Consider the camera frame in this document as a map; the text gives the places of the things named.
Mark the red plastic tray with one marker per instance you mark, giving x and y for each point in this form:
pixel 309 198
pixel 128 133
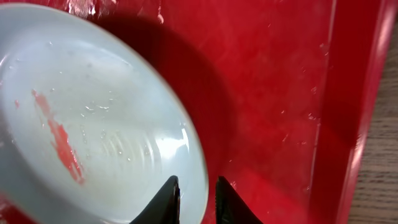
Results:
pixel 280 93

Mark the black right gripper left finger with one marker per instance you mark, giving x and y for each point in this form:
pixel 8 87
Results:
pixel 164 208

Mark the white plate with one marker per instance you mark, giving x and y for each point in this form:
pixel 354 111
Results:
pixel 89 130

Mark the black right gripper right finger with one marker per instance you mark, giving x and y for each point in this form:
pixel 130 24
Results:
pixel 230 208

